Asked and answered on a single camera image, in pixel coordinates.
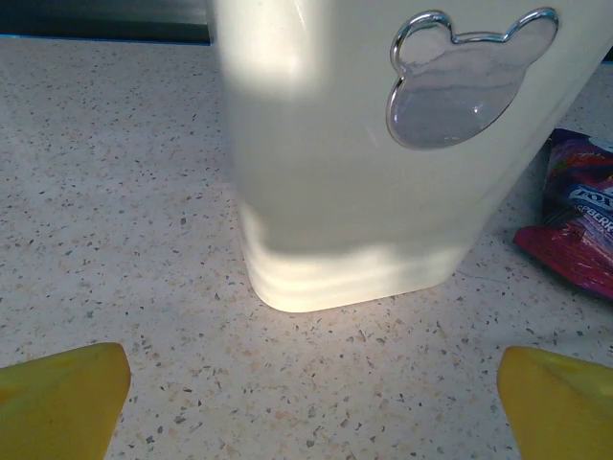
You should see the cream knife block bear emblem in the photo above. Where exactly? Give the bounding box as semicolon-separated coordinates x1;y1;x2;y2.
210;0;613;314

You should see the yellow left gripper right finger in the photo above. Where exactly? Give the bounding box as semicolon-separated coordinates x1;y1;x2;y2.
496;345;613;460

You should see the purple candy bag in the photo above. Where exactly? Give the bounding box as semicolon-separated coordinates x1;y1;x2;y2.
512;127;613;302

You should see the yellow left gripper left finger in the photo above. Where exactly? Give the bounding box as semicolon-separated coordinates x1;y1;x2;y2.
0;341;132;460

